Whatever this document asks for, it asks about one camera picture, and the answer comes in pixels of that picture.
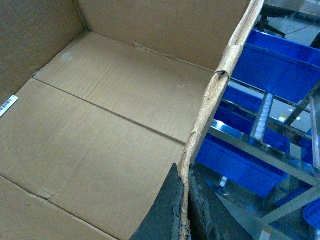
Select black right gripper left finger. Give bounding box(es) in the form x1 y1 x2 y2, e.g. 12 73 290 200
131 163 184 240

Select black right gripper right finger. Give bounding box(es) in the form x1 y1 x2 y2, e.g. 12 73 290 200
188 165 250 240

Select brown cardboard box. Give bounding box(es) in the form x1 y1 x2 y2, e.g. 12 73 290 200
0 0 264 240

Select blue bin lower shelf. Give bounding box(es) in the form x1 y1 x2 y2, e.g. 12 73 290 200
196 134 288 198

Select blue bin shelf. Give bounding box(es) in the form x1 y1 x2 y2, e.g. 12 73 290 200
196 134 288 198
214 86 263 135
232 30 320 104

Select blue bin middle shelf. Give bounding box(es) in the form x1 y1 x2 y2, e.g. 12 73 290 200
214 86 263 135

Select blue bin upper shelf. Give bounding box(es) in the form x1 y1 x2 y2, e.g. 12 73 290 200
232 30 320 104

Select stainless steel shelf frame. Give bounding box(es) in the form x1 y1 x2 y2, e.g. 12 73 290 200
207 0 320 240

